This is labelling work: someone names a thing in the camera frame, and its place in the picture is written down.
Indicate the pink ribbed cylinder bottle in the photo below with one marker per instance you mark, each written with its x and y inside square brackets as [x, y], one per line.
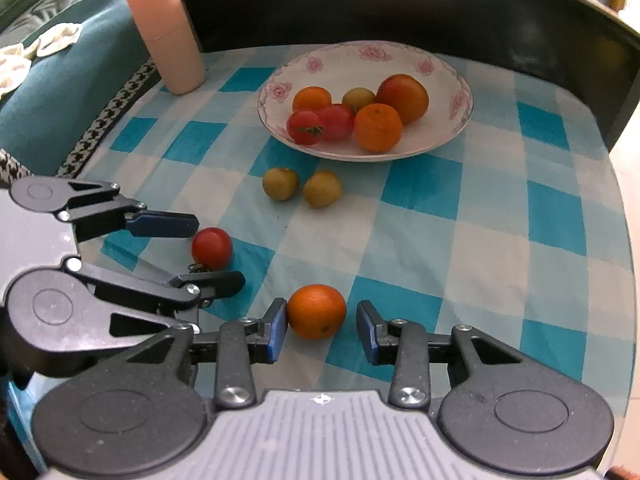
[167, 35]

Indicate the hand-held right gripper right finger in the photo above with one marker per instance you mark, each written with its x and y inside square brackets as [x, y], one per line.
[366, 332]

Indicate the large orange-red tomato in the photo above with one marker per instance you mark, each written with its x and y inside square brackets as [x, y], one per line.
[405, 95]

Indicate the black curved furniture panel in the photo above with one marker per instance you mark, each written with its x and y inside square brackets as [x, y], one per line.
[400, 5]

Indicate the white floral rimmed plate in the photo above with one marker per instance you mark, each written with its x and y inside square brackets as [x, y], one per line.
[435, 125]

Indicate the longan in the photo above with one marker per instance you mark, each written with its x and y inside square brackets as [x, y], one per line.
[322, 190]
[281, 184]
[357, 97]

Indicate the cream crocheted cloth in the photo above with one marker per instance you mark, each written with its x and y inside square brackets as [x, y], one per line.
[14, 67]
[60, 38]

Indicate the teal blanket with houndstooth trim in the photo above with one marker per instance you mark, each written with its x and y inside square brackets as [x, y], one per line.
[75, 95]

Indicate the small red cherry tomato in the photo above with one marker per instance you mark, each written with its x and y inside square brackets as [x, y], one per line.
[212, 247]

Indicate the blue white checked tablecloth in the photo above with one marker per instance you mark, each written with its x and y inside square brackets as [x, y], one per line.
[475, 240]

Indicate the orange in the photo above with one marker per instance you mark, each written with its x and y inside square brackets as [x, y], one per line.
[378, 127]
[311, 97]
[316, 311]

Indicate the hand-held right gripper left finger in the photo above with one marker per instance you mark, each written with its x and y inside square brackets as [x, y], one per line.
[276, 332]

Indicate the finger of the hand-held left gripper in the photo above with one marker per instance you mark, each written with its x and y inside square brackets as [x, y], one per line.
[220, 282]
[160, 225]

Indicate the red tomato with stem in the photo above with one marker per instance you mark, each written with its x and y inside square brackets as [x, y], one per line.
[302, 127]

